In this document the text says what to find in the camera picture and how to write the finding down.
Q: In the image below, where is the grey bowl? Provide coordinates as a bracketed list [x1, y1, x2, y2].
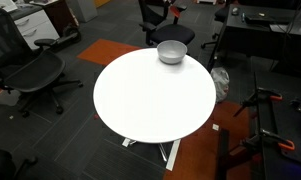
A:
[157, 40, 188, 64]

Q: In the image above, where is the white table base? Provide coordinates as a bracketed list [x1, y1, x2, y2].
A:
[122, 138, 181, 171]

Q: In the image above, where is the white plastic bag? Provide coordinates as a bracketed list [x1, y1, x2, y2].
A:
[211, 67, 230, 103]

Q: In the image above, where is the black padded office chair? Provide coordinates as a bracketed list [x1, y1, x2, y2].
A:
[138, 0, 195, 46]

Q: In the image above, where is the white drawer cabinet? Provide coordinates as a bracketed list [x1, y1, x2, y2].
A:
[11, 10, 59, 50]

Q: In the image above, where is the black mesh office chair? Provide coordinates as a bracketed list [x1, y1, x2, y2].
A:
[0, 8, 83, 117]

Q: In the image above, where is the black desk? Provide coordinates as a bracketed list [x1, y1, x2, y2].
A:
[207, 4, 301, 71]

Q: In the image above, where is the orange handled clamp upper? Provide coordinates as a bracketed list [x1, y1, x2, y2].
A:
[234, 87, 283, 117]

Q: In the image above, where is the orange handled clamp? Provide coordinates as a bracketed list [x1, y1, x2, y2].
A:
[234, 87, 283, 117]
[242, 128, 295, 151]

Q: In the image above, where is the orange handled clamp lower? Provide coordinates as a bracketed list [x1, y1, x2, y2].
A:
[242, 128, 295, 151]

